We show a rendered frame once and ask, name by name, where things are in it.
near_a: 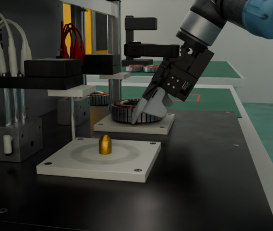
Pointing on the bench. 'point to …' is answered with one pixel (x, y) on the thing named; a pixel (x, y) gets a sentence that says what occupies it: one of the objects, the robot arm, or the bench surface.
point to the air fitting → (7, 139)
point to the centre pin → (105, 145)
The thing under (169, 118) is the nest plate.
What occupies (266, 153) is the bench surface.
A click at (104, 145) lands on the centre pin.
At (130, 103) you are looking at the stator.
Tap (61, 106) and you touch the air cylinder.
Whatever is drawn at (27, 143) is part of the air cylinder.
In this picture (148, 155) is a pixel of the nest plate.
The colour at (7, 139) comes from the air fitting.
